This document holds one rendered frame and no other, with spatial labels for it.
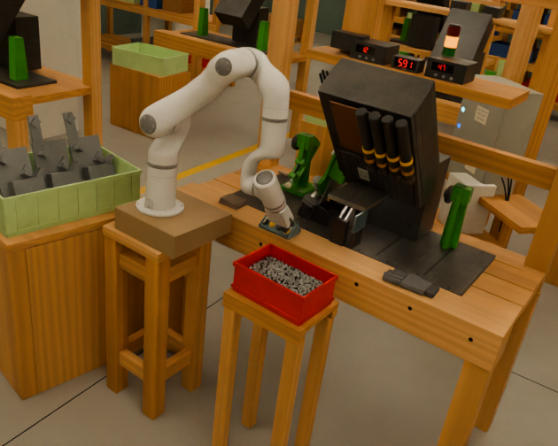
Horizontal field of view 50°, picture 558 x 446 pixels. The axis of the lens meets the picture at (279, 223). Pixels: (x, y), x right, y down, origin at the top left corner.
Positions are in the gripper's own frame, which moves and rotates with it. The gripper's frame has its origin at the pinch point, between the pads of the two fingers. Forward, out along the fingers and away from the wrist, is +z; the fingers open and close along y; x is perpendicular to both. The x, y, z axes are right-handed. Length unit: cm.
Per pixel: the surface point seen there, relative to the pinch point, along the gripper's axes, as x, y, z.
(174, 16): 317, -453, 237
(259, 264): -20.4, 3.2, -5.1
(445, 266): 21, 57, 21
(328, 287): -16.8, 31.2, -4.6
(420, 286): 2, 57, 4
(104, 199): -25, -79, -6
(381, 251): 14.0, 33.1, 16.0
